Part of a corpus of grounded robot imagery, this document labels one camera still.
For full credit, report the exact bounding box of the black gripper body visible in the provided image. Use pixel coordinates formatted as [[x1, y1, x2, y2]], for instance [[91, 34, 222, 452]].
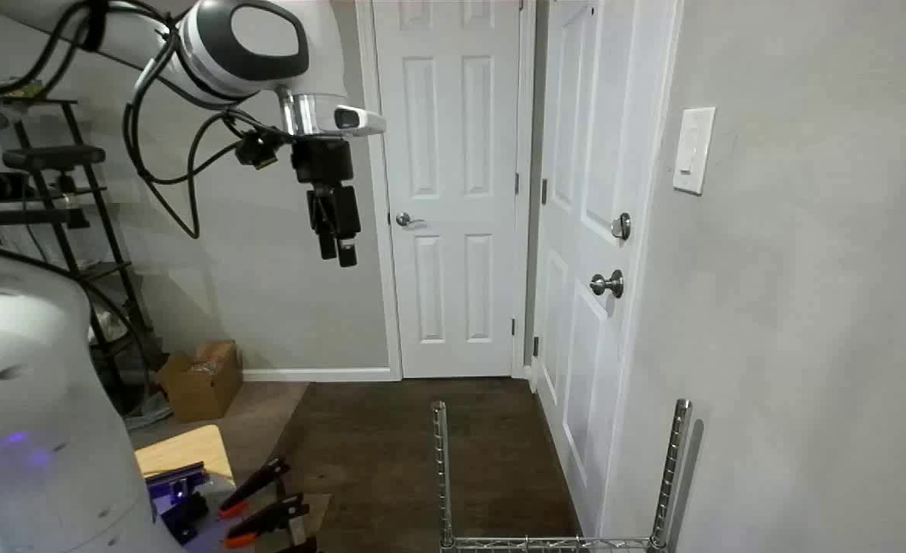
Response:
[[288, 135, 358, 195]]

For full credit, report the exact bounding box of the white wall light switch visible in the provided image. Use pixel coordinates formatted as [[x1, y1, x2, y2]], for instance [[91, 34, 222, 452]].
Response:
[[668, 103, 717, 195]]

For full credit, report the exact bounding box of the brown cardboard box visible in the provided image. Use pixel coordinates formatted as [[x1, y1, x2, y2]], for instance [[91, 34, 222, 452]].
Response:
[[154, 337, 244, 422]]

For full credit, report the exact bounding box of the white door with round knob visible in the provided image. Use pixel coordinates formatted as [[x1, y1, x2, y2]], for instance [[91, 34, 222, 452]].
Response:
[[531, 0, 681, 536]]

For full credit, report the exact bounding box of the black metal storage rack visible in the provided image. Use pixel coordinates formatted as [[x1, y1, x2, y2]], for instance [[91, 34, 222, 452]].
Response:
[[0, 84, 165, 414]]

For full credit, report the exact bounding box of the tan wooden board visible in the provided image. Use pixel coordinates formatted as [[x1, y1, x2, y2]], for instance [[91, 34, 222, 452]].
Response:
[[131, 421, 238, 492]]

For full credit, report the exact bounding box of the silver round door knob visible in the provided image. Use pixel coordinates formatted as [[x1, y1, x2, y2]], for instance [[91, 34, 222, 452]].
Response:
[[585, 267, 626, 301]]

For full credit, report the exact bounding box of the red and black clamp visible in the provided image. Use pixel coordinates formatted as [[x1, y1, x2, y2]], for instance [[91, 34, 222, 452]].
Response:
[[222, 492, 312, 553], [215, 453, 293, 521]]

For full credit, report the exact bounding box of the black device with purple light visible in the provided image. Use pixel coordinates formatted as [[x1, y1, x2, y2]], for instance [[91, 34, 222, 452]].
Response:
[[145, 459, 215, 542]]

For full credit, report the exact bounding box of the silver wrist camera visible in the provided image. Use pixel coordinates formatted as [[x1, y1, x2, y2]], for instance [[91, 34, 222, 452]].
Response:
[[329, 100, 386, 141]]

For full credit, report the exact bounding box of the white door with lever handle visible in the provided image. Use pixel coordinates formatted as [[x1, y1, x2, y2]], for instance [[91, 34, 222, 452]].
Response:
[[372, 0, 531, 380]]

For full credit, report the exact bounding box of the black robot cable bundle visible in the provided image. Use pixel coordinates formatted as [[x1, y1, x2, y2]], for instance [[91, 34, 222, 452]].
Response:
[[119, 0, 303, 245]]

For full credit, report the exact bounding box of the silver wire shelf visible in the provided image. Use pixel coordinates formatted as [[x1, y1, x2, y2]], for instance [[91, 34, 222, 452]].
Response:
[[427, 395, 697, 553]]

